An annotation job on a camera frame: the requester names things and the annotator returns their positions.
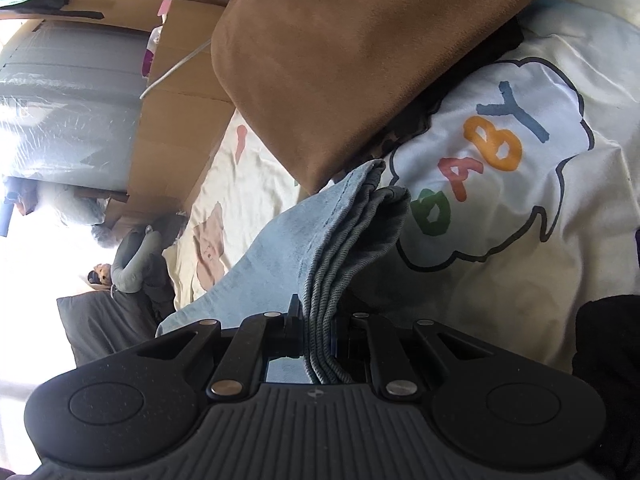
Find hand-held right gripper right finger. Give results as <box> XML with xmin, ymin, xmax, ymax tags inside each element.
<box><xmin>335</xmin><ymin>312</ymin><xmax>497</xmax><ymax>402</ymax></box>

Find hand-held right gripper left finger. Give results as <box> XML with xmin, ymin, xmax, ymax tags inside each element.
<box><xmin>135</xmin><ymin>293</ymin><xmax>305</xmax><ymax>402</ymax></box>

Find light blue denim pants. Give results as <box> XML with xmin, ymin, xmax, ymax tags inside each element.
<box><xmin>156</xmin><ymin>158</ymin><xmax>412</xmax><ymax>387</ymax></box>

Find grey neck pillow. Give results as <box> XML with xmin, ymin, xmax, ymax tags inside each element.
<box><xmin>110</xmin><ymin>224</ymin><xmax>164</xmax><ymax>294</ymax></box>

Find printed cream bed sheet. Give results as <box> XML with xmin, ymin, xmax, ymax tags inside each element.
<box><xmin>161</xmin><ymin>0</ymin><xmax>640</xmax><ymax>377</ymax></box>

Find dark grey garment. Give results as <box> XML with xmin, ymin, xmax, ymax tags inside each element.
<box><xmin>56</xmin><ymin>289</ymin><xmax>162</xmax><ymax>367</ymax></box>

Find small brown teddy bear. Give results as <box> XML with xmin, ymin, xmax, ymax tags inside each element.
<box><xmin>87</xmin><ymin>261</ymin><xmax>114</xmax><ymax>287</ymax></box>

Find brown cardboard sheet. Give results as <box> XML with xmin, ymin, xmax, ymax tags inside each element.
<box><xmin>104</xmin><ymin>0</ymin><xmax>237</xmax><ymax>232</ymax></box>

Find dark leopard print cloth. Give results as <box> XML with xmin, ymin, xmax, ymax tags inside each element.
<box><xmin>366</xmin><ymin>14</ymin><xmax>527</xmax><ymax>162</ymax></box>

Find brown folded cloth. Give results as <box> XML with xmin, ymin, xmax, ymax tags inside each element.
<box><xmin>210</xmin><ymin>0</ymin><xmax>551</xmax><ymax>196</ymax></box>

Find pink packet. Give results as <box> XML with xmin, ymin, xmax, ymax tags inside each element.
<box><xmin>142</xmin><ymin>24</ymin><xmax>164</xmax><ymax>79</ymax></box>

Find cardboard box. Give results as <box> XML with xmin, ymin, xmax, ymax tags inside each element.
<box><xmin>0</xmin><ymin>0</ymin><xmax>172</xmax><ymax>27</ymax></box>

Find white cable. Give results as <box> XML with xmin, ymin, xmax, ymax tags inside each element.
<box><xmin>139</xmin><ymin>41</ymin><xmax>214</xmax><ymax>101</ymax></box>

